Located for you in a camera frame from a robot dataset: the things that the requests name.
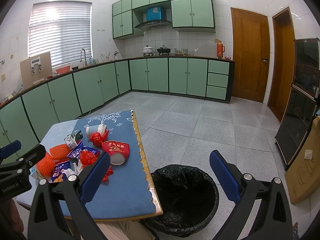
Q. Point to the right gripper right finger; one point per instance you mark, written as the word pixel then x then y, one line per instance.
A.
pixel 273 220

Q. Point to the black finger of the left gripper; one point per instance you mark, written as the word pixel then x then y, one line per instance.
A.
pixel 33 156

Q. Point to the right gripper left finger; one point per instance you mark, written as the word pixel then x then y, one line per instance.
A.
pixel 46 220

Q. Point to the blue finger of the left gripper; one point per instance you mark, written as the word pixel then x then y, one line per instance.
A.
pixel 10 149

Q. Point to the orange foam net ball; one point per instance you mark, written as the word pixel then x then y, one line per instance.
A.
pixel 46 165

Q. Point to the orange foam net sleeve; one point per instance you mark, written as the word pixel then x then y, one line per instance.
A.
pixel 59 152

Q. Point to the torn blue biscuit bag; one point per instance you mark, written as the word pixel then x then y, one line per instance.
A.
pixel 83 152

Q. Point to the crushed milk carton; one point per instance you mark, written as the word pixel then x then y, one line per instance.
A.
pixel 72 140

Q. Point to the small red plastic bag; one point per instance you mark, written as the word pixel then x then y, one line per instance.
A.
pixel 87 159

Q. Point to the blue paper cup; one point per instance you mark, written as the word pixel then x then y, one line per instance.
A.
pixel 101 129

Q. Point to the red paper cup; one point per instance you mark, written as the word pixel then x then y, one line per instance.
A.
pixel 118 151

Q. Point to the black trash bin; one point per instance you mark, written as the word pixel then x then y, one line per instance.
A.
pixel 189 199

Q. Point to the kitchen faucet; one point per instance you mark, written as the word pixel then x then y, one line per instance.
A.
pixel 83 57

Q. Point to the brown cardboard box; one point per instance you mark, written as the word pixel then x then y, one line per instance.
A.
pixel 302 177

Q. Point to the green lower cabinets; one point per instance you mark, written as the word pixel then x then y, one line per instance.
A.
pixel 28 116

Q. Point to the green cabinets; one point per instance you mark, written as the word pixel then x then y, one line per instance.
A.
pixel 28 116
pixel 186 15

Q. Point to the blue table mat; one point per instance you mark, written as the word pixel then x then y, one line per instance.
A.
pixel 125 195

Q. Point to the cardboard box with scale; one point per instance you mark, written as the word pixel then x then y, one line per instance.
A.
pixel 35 69

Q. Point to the red basin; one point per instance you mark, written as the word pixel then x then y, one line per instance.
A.
pixel 63 70

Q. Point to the black glass cabinet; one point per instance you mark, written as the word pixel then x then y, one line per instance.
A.
pixel 303 100

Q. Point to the window blinds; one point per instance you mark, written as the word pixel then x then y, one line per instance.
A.
pixel 61 28

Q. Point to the wooden door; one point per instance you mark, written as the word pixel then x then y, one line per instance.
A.
pixel 251 53
pixel 284 58

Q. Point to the white pot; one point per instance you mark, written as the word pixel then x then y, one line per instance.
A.
pixel 147 51

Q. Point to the black wok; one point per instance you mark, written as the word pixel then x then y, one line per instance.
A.
pixel 163 51

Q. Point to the orange thermos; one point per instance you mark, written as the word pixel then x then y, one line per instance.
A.
pixel 220 49

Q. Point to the range hood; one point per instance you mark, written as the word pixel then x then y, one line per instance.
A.
pixel 151 18

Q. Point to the green upper cabinets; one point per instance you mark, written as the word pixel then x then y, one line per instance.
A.
pixel 186 15

